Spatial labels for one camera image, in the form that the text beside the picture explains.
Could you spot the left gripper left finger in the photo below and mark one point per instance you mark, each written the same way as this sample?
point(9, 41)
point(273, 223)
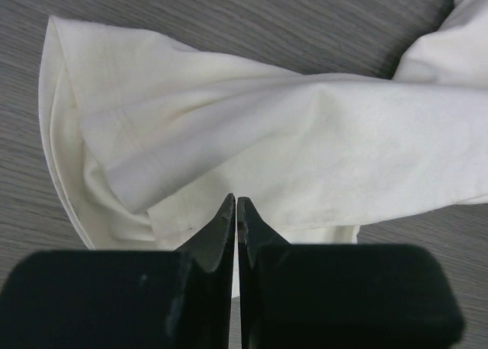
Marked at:
point(125, 299)

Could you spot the cream white t shirt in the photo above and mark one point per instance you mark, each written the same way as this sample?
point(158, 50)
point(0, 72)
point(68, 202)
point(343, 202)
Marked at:
point(144, 136)

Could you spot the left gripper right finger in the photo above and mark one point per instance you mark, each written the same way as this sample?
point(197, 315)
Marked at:
point(340, 296)

